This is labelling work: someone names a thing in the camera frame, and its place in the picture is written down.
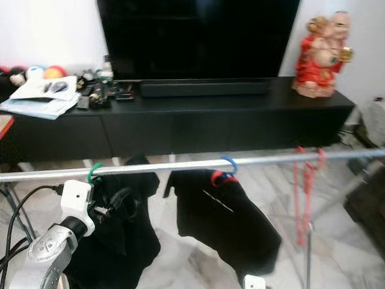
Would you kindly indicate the black printed T-shirt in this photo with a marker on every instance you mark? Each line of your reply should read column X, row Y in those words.
column 222, row 217

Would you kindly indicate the black red plush toy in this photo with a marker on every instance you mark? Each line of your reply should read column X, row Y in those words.
column 5, row 78

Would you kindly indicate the white blue ball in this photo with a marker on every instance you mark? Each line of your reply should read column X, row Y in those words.
column 35, row 73

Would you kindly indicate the red laughing Buddha statue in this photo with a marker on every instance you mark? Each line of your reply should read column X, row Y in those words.
column 322, row 60

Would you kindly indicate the green plastic hanger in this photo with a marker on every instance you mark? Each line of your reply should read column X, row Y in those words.
column 90, row 171

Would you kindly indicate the black soundbar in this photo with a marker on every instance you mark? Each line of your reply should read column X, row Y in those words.
column 204, row 88

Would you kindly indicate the small black box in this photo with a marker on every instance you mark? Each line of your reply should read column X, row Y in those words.
column 125, row 95

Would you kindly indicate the blue plastic hanger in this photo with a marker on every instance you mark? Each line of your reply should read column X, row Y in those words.
column 234, row 165

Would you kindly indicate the orange ball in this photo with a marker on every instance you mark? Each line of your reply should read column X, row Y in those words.
column 55, row 72

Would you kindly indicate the small white bottle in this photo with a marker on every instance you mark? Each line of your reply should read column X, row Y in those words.
column 106, row 71

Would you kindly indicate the silver clothes rack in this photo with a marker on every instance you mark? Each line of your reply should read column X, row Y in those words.
column 186, row 164

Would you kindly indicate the black television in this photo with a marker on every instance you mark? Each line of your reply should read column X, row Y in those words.
column 198, row 36

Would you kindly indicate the red plastic hanger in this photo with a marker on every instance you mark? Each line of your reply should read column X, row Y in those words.
column 305, row 180

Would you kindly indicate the dark brown sofa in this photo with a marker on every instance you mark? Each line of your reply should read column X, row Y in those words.
column 367, row 211

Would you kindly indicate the marble folding table red edge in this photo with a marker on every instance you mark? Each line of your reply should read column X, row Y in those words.
column 5, row 123

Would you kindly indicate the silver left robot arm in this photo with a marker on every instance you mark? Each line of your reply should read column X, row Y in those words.
column 45, row 259

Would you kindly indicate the white paper stack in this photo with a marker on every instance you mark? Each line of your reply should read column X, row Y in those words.
column 42, row 96

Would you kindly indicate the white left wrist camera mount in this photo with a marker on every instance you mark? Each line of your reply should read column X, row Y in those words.
column 77, row 195

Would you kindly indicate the black TV cabinet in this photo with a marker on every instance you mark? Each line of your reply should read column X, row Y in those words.
column 228, row 123

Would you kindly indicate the black white plush toy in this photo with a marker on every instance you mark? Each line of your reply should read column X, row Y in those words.
column 18, row 76

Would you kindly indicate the white lace covered side table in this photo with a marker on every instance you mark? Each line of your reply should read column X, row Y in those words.
column 374, row 120

